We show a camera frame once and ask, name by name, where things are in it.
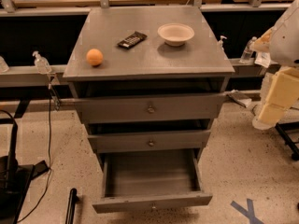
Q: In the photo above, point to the white paper bowl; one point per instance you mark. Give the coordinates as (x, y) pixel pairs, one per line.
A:
(175, 34)

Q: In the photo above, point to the small white pump bottle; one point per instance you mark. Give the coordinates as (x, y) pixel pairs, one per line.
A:
(221, 41)

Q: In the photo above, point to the grey middle drawer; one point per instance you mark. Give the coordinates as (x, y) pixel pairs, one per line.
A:
(125, 142)

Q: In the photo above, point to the white wipe packet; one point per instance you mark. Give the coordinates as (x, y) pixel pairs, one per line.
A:
(263, 59)

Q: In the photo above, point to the black bar on floor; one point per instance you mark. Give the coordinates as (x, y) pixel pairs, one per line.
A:
(72, 200)

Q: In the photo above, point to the grey top drawer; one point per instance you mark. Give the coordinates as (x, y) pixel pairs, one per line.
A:
(119, 109)

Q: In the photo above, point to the clear pump sanitizer bottle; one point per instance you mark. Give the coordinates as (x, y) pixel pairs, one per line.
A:
(41, 63)

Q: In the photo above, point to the clear plastic water bottle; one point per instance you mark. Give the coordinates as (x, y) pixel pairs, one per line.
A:
(247, 52)

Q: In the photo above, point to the grey bottom drawer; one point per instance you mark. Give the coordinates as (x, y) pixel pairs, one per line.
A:
(150, 180)

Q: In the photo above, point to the grey drawer cabinet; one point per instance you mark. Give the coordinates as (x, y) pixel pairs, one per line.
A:
(149, 68)

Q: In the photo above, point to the orange fruit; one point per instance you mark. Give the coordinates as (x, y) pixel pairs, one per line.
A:
(94, 57)

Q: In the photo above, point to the black stand base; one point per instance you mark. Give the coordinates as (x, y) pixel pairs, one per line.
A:
(15, 179)

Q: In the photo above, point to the white folded cloth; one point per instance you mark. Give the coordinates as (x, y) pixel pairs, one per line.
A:
(240, 98)

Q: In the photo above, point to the black stand leg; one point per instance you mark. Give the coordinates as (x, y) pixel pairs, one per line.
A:
(282, 129)

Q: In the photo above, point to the grey drawer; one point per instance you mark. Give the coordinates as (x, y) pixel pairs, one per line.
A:
(119, 109)
(125, 142)
(150, 180)

